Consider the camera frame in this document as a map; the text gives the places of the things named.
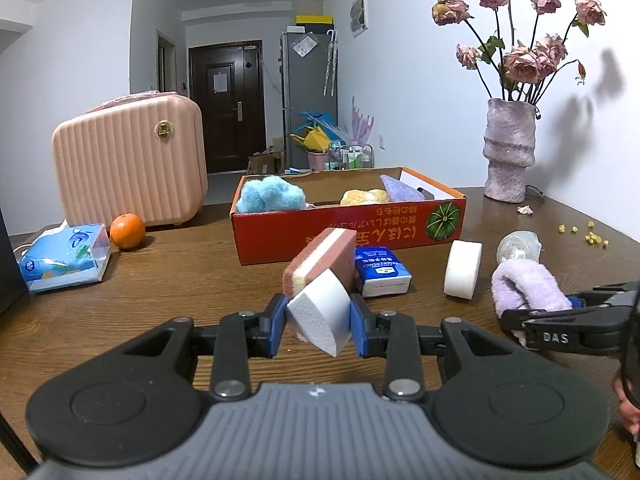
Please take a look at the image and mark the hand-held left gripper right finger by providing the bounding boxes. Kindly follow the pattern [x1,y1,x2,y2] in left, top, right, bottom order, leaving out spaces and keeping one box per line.
[349,294,516,403]

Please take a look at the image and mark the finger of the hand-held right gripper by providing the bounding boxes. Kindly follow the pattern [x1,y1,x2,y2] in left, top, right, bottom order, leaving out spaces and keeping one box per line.
[501,305,626,353]
[570,281,640,310]

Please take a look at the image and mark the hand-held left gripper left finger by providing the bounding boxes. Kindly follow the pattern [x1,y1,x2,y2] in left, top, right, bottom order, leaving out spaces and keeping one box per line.
[120,294,288,403]

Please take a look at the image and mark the white wedge sponge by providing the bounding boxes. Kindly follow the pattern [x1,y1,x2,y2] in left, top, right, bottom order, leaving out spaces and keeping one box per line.
[286,267,353,358]

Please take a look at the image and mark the small blue tissue packet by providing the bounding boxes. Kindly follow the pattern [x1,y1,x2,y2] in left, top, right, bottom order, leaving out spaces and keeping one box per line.
[354,246,413,298]

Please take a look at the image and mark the lavender fuzzy sock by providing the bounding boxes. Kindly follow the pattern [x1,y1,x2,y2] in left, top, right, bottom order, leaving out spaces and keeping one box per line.
[491,261,573,346]

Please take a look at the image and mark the pink layered sponge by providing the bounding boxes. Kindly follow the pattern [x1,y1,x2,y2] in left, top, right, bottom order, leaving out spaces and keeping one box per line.
[281,227,358,298]

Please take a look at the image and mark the crinkled clear plastic item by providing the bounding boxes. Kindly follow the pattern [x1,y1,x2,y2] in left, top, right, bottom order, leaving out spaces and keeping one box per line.
[496,231,543,265]

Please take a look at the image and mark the red cardboard box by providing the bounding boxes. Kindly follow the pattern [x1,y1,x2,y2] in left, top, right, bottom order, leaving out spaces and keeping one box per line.
[230,166,467,266]

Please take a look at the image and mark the white round sponge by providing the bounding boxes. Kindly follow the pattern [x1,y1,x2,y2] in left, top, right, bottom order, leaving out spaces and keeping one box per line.
[444,240,483,301]

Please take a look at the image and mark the yellow plush toy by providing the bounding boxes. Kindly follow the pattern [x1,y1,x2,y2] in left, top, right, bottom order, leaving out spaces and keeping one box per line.
[340,189,389,206]

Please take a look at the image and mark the person's right hand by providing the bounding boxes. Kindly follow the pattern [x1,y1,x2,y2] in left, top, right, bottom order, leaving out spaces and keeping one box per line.
[614,377,640,436]

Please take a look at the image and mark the scattered yellow bits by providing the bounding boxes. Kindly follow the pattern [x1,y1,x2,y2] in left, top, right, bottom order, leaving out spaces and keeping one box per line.
[557,220,611,248]

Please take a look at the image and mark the blue fluffy plush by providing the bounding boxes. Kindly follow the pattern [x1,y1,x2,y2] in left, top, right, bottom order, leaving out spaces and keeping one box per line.
[236,176,307,213]

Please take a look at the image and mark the purple cloth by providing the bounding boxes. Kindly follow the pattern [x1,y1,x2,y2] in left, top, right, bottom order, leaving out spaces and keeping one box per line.
[380,175,426,202]

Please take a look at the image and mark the brown cardboard box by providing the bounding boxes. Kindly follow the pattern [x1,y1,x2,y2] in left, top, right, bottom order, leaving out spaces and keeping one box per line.
[247,150,286,176]

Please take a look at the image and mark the trolley with bottles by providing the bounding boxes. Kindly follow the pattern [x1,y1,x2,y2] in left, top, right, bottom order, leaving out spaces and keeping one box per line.
[327,142,375,171]

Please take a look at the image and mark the purple textured vase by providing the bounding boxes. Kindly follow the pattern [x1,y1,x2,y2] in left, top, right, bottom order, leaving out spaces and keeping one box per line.
[482,98,537,204]

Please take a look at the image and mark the orange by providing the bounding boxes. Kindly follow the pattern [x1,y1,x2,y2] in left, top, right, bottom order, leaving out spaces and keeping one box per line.
[110,213,147,251]

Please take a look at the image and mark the purple feather wings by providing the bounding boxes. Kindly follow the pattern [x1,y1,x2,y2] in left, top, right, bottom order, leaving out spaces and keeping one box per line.
[350,97,375,146]

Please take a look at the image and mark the dark wooden door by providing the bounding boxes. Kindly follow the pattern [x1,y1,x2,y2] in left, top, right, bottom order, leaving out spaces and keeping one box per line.
[189,40,264,175]

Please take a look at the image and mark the pink ribbed suitcase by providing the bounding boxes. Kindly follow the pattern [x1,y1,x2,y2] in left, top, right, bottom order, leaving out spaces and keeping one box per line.
[51,91,208,231]

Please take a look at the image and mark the large blue tissue pack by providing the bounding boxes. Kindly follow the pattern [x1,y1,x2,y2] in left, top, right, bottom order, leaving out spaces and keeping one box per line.
[17,223,111,294]

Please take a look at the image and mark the grey refrigerator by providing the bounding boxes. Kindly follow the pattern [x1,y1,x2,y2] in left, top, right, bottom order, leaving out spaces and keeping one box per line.
[280,30,338,161]

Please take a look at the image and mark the bunch of dried roses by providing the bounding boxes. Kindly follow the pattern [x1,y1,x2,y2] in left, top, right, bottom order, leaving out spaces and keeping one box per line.
[432,0,608,106]

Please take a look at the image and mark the white folded umbrella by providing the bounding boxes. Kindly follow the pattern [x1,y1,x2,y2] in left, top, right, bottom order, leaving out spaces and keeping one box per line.
[323,30,338,97]

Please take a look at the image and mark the black flat panel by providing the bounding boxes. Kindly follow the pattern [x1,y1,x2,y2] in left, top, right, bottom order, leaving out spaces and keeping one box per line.
[0,207,28,313]

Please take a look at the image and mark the side doorway frame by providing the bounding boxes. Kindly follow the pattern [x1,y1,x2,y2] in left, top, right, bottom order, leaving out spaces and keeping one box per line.
[156,30,178,96]

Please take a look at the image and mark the white wall fuse panel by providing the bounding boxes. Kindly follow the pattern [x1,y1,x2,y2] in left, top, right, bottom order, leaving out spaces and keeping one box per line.
[350,0,368,38]

